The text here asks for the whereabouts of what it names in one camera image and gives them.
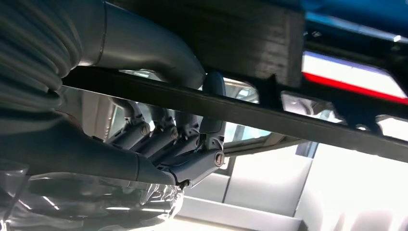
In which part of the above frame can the blue metal shelf rack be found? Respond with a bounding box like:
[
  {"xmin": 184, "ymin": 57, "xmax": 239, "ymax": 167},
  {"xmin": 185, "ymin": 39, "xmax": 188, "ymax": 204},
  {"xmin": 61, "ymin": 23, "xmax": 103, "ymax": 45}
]
[{"xmin": 301, "ymin": 0, "xmax": 408, "ymax": 44}]

